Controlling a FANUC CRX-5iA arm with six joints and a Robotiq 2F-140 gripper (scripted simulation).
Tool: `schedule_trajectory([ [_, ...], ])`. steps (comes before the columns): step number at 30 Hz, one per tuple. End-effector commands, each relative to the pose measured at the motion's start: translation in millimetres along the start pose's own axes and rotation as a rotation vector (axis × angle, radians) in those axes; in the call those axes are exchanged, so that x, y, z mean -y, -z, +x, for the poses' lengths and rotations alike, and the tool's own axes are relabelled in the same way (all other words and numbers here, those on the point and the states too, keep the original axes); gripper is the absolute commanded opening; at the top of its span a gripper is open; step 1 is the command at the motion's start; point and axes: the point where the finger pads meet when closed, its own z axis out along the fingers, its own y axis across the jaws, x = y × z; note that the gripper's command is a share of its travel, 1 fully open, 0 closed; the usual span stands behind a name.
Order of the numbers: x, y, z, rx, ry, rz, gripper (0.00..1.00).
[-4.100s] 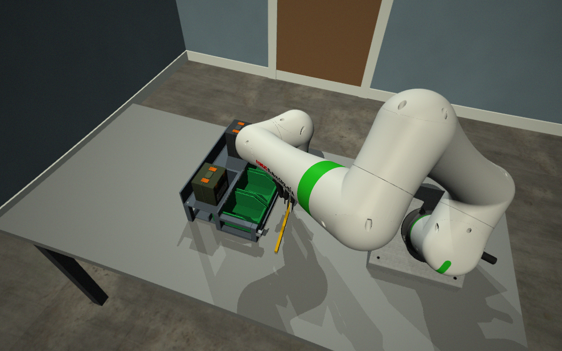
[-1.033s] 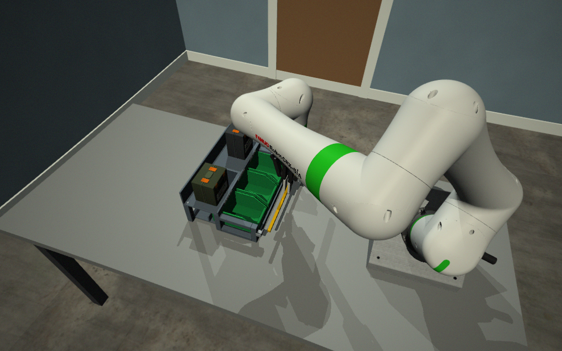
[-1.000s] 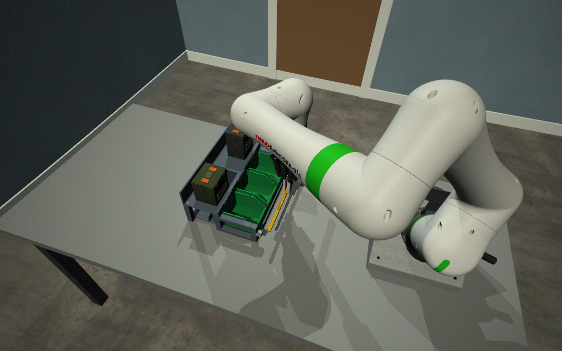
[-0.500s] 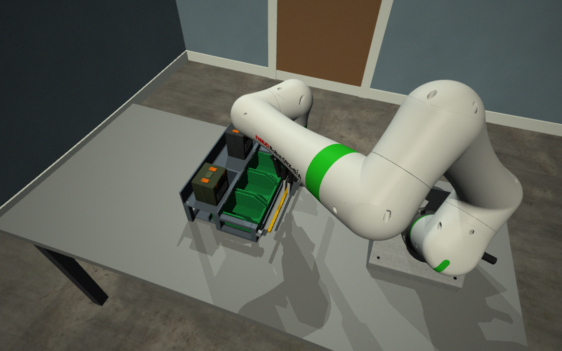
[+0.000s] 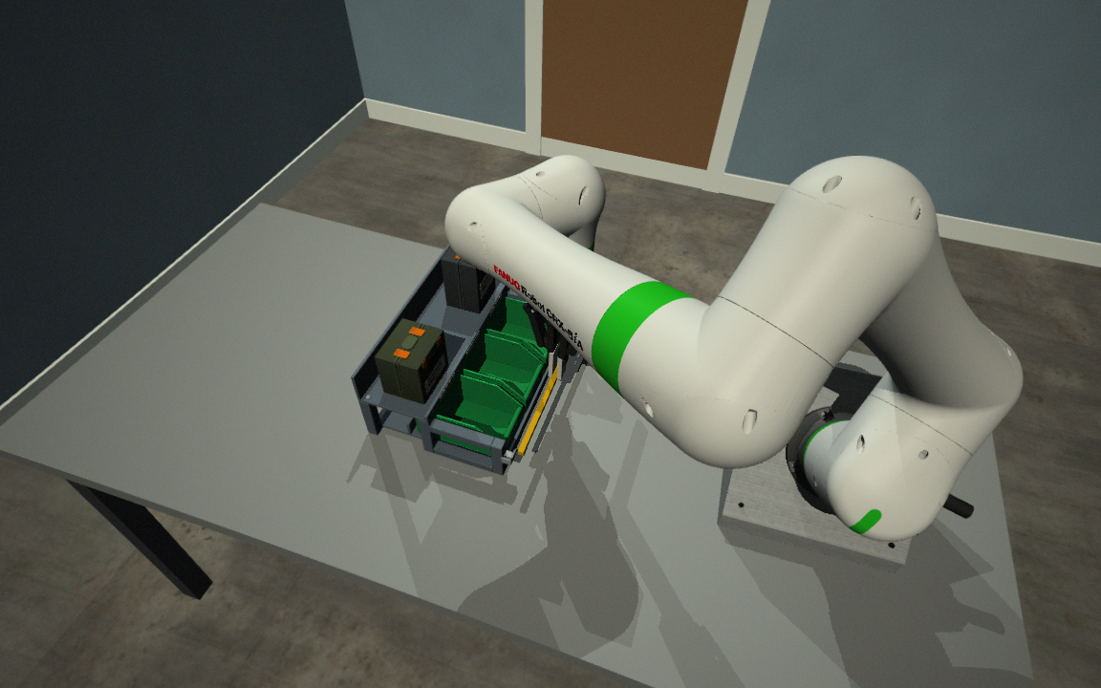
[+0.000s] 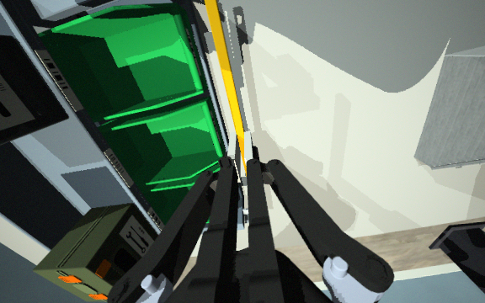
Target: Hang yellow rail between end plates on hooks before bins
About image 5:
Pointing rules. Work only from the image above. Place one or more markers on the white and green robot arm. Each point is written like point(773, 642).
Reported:
point(851, 241)

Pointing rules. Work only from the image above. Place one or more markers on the dark grey bin rack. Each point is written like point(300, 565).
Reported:
point(427, 305)

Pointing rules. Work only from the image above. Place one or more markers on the black tool case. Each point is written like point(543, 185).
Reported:
point(465, 286)

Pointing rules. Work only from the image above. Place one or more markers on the yellow bar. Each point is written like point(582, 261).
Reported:
point(523, 447)

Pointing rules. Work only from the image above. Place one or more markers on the green open bin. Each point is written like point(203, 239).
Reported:
point(510, 321)
point(518, 372)
point(470, 402)

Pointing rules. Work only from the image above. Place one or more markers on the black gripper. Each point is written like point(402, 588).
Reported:
point(548, 338)

